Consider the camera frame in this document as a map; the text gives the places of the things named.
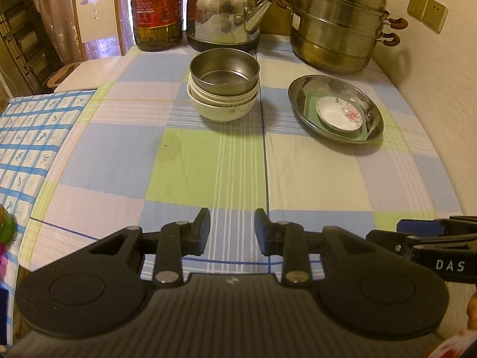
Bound green container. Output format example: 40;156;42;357
0;204;16;243

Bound tall white bowl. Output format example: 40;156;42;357
186;89;258;123

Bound beige wall socket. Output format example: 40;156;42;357
406;0;428;19
423;0;448;33

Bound checked tablecloth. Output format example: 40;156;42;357
17;33;463;280

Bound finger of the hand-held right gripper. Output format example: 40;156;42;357
396;214;477;237
365;229;445;260

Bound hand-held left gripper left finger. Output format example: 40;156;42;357
87;208;212;288

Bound stainless steel steamer pot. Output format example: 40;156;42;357
274;0;408;76

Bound cooking oil bottle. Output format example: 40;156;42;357
128;0;184;52

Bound white floral plate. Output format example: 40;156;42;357
315;96;364;130

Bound dark metal rack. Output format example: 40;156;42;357
0;0;64;95

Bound white wooden chair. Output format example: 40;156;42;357
54;0;129;94

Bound green square plate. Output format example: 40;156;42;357
303;87;373;142

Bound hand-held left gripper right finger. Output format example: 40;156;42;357
254;209;377;288

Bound stainless steel kettle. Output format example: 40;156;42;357
185;0;274;43

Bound red patterned clothing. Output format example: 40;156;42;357
428;328;477;358

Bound small stainless steel bowl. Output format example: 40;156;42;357
189;48;260;96

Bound brown wooden handle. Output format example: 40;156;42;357
47;63;80;89

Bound black kettle base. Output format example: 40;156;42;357
185;32;261;53

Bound person's right hand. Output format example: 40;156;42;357
466;294;477;329

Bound pink lace curtain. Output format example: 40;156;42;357
24;0;131;62

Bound blue patterned cloth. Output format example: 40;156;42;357
0;90;97;269

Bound round stainless steel plate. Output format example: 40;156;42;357
288;75;384;143

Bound beige bowl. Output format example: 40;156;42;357
186;72;259;107

